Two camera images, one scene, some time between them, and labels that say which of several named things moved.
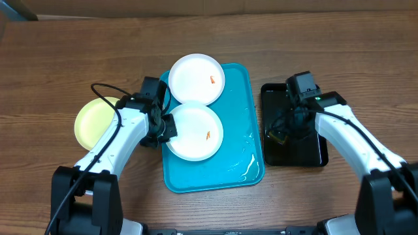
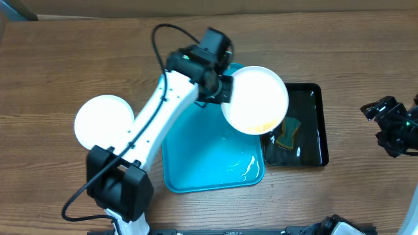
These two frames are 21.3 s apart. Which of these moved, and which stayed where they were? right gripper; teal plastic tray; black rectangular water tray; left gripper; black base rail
Moved: left gripper; right gripper
Stayed: black rectangular water tray; black base rail; teal plastic tray
